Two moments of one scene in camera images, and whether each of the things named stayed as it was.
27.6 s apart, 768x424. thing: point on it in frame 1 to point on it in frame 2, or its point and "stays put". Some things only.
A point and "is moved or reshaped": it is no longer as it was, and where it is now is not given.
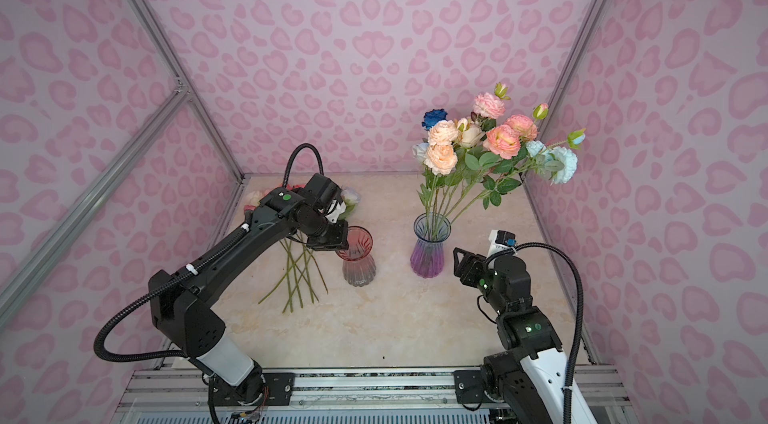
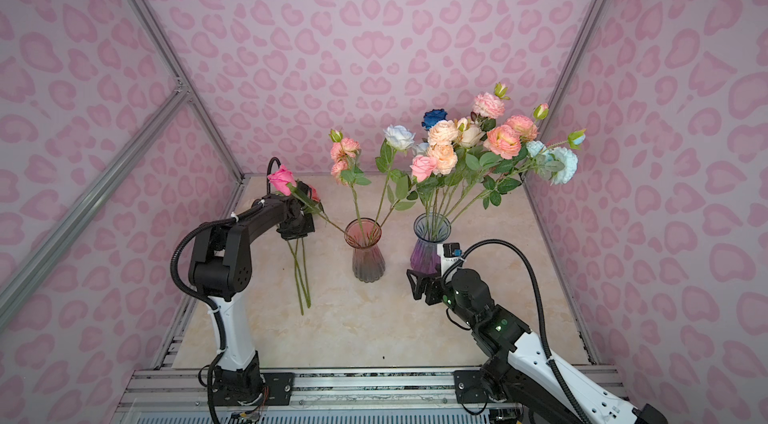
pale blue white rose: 350,197 to 397,138
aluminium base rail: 349,395 stays put
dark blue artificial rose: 432,117 stays put
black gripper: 500,240 to 449,252
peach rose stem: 441,155 stays put
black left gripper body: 334,236 to 301,228
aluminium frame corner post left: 166,46 stays put
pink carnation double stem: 490,106 stays put
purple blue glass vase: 427,257 stays put
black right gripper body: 477,277 to 436,292
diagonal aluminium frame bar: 20,286 stays put
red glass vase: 358,262 is moved or reshaped
